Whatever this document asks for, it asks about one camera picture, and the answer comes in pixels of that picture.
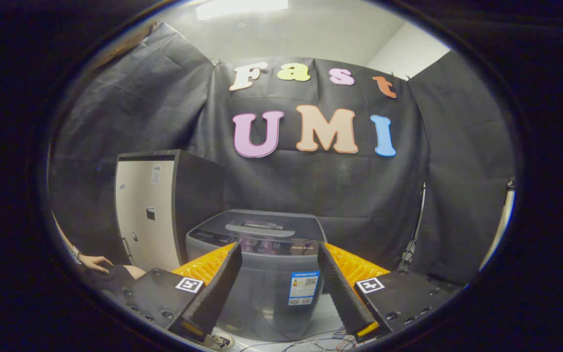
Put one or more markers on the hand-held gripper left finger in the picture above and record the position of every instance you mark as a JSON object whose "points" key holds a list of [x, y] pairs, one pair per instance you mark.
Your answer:
{"points": [[215, 293]]}

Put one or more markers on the black backdrop cloth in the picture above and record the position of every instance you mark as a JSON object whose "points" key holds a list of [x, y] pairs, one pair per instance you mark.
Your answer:
{"points": [[359, 186]]}

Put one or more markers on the dark cabinet with white door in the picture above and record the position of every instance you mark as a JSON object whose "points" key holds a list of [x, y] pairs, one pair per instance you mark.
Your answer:
{"points": [[144, 220]]}

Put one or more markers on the white patterned shoe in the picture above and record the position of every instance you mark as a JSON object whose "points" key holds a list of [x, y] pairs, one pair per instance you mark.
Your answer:
{"points": [[222, 341]]}

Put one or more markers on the person's leg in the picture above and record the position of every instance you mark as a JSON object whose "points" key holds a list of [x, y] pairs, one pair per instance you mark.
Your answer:
{"points": [[110, 278]]}

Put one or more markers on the white pole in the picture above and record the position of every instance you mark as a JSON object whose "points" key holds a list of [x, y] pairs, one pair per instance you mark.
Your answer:
{"points": [[504, 220]]}

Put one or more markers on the grey washing machine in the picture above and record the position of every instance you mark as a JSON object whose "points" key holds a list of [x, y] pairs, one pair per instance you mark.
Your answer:
{"points": [[271, 293]]}

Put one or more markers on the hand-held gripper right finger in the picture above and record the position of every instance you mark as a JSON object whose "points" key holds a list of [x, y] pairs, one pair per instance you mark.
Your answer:
{"points": [[342, 293]]}

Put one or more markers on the dark washing machine lid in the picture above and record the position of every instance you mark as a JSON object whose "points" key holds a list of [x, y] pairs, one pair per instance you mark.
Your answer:
{"points": [[301, 222]]}

